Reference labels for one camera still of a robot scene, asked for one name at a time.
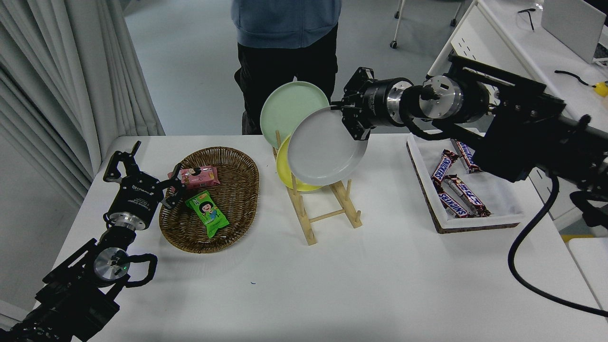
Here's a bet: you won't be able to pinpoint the white pleated curtain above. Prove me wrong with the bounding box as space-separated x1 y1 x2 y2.
0 0 165 209

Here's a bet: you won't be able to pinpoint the grey round plate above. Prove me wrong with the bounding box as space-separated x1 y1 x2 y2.
287 106 369 187

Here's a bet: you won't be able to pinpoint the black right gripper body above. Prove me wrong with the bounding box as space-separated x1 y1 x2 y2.
365 78 394 129

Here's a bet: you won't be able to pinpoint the silver laptop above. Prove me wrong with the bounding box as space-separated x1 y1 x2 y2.
541 0 608 65

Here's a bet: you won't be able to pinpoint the pink snack packet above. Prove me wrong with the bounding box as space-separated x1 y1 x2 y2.
167 165 220 190

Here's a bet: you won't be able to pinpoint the black glasses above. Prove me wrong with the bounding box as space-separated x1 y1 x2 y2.
517 8 536 32

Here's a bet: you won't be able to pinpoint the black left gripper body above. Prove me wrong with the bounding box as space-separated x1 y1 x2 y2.
107 173 165 224

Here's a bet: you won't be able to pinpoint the brown Snickers bar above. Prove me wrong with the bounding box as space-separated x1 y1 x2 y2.
430 149 459 187
455 139 483 174
443 174 491 218
431 183 468 219

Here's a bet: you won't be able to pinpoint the white desk with slotted panel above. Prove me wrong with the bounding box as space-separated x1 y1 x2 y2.
423 0 608 231

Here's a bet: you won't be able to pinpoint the person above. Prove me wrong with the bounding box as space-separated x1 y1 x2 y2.
231 0 342 135

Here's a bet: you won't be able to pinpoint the pale green round plate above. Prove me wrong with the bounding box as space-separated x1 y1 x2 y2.
260 81 330 149

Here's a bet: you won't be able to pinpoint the brown oval wicker basket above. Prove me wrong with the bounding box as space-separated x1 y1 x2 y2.
158 146 260 254

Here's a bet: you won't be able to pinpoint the white tray with cork base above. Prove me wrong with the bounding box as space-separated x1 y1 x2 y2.
406 127 525 234

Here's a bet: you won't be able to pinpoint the black cable on desk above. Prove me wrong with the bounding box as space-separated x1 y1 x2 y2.
554 70 595 88

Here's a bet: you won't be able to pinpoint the yellow round plate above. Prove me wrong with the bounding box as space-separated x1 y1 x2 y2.
276 134 323 192

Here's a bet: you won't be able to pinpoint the wooden plate rack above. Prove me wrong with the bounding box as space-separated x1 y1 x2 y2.
272 131 362 246

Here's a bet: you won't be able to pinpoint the white side table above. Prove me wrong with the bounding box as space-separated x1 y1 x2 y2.
568 237 608 309

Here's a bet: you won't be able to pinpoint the green snack packet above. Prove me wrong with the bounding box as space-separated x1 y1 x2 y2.
184 190 229 238

